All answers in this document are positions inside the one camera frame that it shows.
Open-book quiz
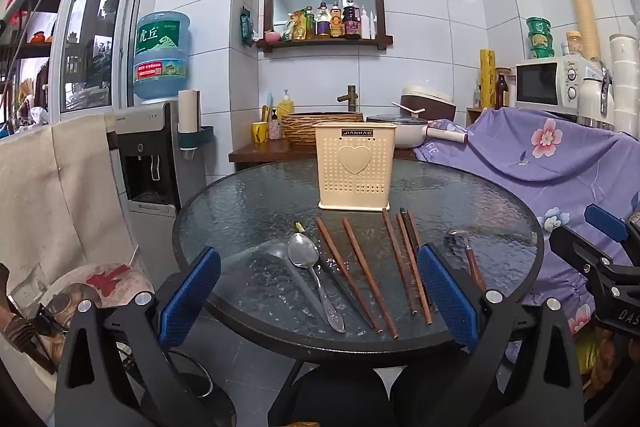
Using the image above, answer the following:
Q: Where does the purple label bottle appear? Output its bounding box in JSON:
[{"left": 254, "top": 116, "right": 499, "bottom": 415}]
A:
[{"left": 316, "top": 2, "right": 332, "bottom": 38}]

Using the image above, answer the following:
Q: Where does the bronze faucet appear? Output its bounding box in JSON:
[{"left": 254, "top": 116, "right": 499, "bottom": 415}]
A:
[{"left": 337, "top": 86, "right": 362, "bottom": 112}]

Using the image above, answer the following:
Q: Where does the wicker pattern basin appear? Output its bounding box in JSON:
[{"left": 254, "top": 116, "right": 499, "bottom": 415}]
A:
[{"left": 281, "top": 112, "right": 365, "bottom": 146}]

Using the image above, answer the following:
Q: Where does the cream pan with lid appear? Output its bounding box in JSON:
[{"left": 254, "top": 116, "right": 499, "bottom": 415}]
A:
[{"left": 366, "top": 113, "right": 473, "bottom": 148}]

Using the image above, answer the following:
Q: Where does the tall stack of paper cups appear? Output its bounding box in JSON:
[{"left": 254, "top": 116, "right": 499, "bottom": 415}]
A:
[{"left": 561, "top": 0, "right": 601, "bottom": 60}]

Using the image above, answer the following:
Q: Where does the yellow seasoning packet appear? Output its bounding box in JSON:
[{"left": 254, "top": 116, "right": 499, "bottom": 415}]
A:
[{"left": 291, "top": 9, "right": 309, "bottom": 42}]

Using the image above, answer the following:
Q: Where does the grey translucent ladle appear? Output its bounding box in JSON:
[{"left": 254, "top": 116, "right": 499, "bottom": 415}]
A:
[{"left": 265, "top": 240, "right": 331, "bottom": 325}]

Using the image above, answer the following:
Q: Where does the yellow label bottle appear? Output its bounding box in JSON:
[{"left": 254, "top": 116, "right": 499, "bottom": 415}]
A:
[{"left": 330, "top": 1, "right": 345, "bottom": 38}]

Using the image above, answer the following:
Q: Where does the yellow soap bottle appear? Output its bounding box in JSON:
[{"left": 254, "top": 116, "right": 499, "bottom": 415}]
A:
[{"left": 277, "top": 89, "right": 295, "bottom": 120}]

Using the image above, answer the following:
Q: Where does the brown white rice cooker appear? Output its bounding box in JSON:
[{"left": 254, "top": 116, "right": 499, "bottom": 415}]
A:
[{"left": 400, "top": 87, "right": 457, "bottom": 124}]

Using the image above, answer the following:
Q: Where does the dark sauce bottle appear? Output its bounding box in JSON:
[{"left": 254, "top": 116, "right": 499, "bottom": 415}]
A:
[{"left": 343, "top": 0, "right": 362, "bottom": 40}]

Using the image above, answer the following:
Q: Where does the white paper roll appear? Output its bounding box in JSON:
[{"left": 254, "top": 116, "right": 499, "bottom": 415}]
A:
[{"left": 178, "top": 89, "right": 202, "bottom": 135}]

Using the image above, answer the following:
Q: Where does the purple floral cloth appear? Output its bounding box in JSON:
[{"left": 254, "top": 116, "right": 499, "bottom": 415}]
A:
[{"left": 415, "top": 107, "right": 640, "bottom": 358}]

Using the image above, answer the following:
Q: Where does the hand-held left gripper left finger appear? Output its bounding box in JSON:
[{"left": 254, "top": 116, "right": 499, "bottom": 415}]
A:
[{"left": 54, "top": 246, "right": 236, "bottom": 427}]

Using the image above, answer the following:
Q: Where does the white kettle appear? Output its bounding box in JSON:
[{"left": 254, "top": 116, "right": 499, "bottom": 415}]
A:
[{"left": 577, "top": 67, "right": 616, "bottom": 128}]

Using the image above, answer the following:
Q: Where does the teal roll holder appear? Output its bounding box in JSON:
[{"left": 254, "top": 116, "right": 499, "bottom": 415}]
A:
[{"left": 180, "top": 125, "right": 217, "bottom": 154}]

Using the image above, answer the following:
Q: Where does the grey water dispenser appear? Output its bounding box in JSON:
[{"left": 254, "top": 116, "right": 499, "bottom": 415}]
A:
[{"left": 112, "top": 101, "right": 208, "bottom": 275}]

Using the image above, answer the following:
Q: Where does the tall yellow box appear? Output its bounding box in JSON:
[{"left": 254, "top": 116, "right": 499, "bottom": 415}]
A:
[{"left": 480, "top": 49, "right": 497, "bottom": 110}]

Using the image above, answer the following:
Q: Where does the wooden handled metal spoon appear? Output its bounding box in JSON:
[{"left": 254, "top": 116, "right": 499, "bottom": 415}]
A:
[{"left": 445, "top": 229, "right": 487, "bottom": 293}]

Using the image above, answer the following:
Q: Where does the cream plastic utensil holder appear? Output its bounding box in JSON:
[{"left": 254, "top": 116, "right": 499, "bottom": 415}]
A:
[{"left": 314, "top": 122, "right": 398, "bottom": 211}]

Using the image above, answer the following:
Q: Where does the brown glass bottle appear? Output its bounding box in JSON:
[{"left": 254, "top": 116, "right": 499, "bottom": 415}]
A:
[{"left": 495, "top": 68, "right": 510, "bottom": 108}]

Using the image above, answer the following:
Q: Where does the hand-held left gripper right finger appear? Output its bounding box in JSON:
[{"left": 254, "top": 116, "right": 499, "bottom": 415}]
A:
[{"left": 400, "top": 243, "right": 586, "bottom": 427}]

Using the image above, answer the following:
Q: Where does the dark brown chopstick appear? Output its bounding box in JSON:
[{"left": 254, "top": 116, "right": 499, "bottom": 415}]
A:
[{"left": 399, "top": 207, "right": 434, "bottom": 308}]

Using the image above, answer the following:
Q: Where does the green wall holder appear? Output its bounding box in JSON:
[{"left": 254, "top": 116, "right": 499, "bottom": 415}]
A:
[{"left": 240, "top": 7, "right": 255, "bottom": 48}]

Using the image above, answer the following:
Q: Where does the sliding glass window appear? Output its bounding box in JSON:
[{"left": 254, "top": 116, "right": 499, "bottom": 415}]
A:
[{"left": 50, "top": 0, "right": 147, "bottom": 115}]

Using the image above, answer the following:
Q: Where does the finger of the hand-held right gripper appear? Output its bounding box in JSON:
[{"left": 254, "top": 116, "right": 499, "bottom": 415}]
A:
[
  {"left": 584, "top": 203, "right": 631, "bottom": 245},
  {"left": 549, "top": 223, "right": 640, "bottom": 300}
]

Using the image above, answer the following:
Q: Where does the wooden counter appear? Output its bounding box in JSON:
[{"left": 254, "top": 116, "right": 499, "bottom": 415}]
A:
[{"left": 229, "top": 139, "right": 418, "bottom": 170}]

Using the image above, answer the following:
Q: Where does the beige cloth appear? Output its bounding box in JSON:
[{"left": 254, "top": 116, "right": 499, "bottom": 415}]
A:
[{"left": 0, "top": 113, "right": 168, "bottom": 308}]

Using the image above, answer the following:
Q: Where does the stack of white bowls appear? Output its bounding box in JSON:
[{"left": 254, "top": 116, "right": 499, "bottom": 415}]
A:
[{"left": 609, "top": 33, "right": 640, "bottom": 135}]

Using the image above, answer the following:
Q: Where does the white microwave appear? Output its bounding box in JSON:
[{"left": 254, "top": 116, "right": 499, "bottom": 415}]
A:
[{"left": 515, "top": 57, "right": 608, "bottom": 115}]

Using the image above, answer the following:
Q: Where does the blue water bottle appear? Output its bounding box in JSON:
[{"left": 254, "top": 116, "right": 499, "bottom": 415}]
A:
[{"left": 132, "top": 11, "right": 192, "bottom": 104}]

